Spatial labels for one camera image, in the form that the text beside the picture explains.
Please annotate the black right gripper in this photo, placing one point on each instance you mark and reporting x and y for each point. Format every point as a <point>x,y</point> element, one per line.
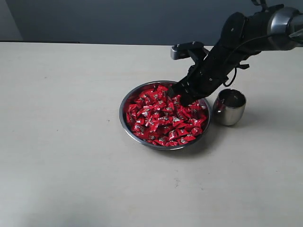
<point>207,75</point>

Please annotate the pile of red wrapped candies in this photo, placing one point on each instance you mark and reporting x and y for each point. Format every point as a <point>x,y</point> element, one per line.
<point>161,123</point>

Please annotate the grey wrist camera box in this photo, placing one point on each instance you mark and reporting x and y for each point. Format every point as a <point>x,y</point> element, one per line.
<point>194,50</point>

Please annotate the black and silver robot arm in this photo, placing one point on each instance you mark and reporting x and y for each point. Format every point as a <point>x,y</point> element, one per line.
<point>275,28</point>

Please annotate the stainless steel cup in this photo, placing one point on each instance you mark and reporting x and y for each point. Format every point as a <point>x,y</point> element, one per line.
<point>229,107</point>

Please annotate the round metal bowl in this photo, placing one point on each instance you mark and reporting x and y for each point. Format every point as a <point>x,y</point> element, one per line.
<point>125,127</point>

